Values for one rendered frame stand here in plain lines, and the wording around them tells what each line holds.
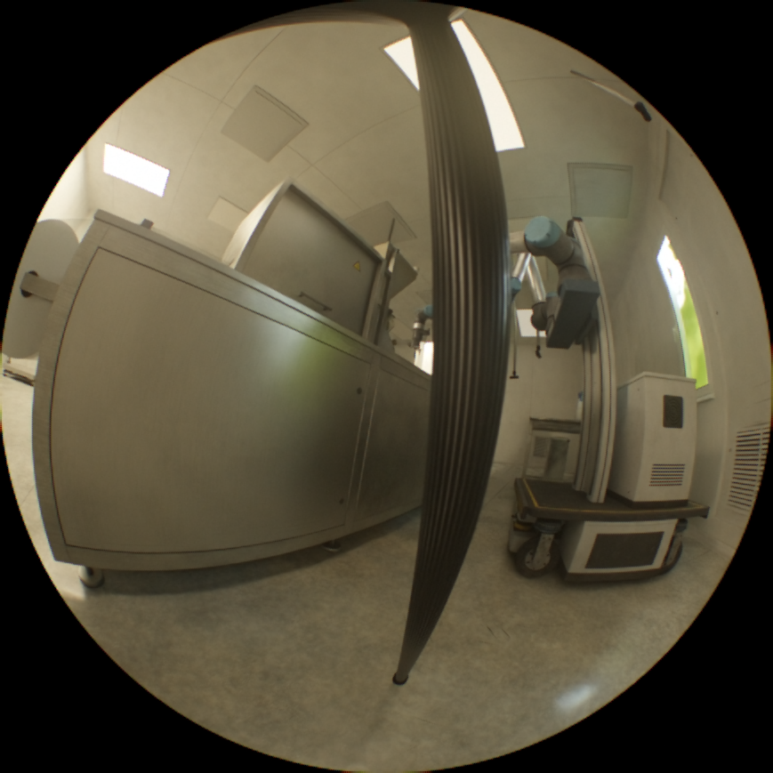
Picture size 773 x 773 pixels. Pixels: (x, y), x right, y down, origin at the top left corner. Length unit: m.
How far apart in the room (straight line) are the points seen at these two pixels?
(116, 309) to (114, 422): 0.20
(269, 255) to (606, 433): 1.41
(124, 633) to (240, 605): 0.33
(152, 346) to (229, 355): 0.18
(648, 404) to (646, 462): 0.22
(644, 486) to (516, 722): 0.86
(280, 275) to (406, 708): 1.18
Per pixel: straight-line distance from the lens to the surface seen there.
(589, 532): 0.98
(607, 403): 1.14
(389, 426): 0.97
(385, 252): 1.44
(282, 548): 0.78
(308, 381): 0.66
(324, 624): 0.72
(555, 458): 3.26
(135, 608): 0.75
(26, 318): 0.96
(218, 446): 0.58
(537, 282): 1.87
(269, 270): 0.87
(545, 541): 1.02
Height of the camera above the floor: 0.54
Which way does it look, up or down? 8 degrees up
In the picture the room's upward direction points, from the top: 10 degrees clockwise
